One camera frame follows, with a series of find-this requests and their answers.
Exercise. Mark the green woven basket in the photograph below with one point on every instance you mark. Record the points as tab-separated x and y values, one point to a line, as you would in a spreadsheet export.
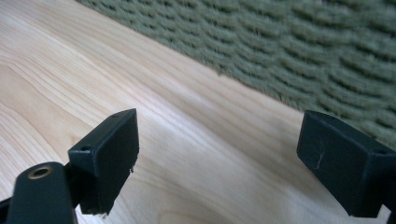
295	40

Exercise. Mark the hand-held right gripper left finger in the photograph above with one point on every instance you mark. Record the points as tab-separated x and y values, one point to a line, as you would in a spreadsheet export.
106	158

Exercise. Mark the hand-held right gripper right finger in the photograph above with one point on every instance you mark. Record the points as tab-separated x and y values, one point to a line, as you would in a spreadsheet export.
345	168

